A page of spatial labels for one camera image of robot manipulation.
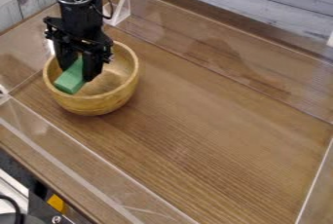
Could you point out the black device with yellow label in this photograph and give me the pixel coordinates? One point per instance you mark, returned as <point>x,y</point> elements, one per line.
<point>45,212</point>

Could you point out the green rectangular block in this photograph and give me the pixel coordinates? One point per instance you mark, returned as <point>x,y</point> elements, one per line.
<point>70,81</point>

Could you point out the clear acrylic corner bracket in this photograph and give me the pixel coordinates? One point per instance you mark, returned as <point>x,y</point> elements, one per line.
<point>5,94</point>
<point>122,13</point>

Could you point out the brown wooden bowl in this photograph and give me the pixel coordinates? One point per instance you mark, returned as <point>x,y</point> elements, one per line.
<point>112,89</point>

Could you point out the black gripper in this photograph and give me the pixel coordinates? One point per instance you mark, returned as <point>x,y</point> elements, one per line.
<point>77,34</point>

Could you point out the clear acrylic left corner bracket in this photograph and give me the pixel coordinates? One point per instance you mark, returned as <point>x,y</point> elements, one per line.
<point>5,94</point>

